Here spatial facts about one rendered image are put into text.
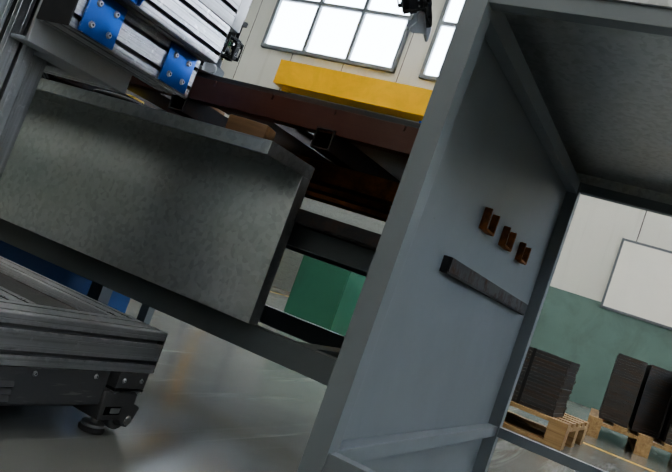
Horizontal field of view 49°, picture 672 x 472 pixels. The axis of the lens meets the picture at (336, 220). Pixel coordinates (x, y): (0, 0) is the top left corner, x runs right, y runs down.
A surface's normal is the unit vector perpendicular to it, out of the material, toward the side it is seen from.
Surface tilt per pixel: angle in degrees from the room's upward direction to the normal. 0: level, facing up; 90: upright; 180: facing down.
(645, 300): 90
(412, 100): 90
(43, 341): 90
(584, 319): 90
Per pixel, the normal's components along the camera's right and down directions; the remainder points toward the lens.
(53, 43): 0.84, 0.27
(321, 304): -0.27, -0.17
